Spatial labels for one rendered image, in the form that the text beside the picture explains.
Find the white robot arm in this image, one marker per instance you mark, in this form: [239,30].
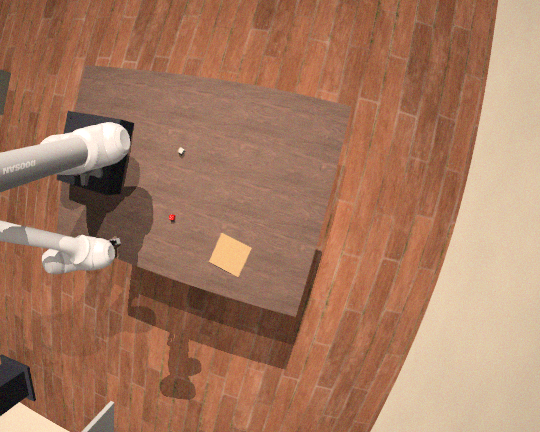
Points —
[90,148]

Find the tan square mat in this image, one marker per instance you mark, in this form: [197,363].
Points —
[230,254]

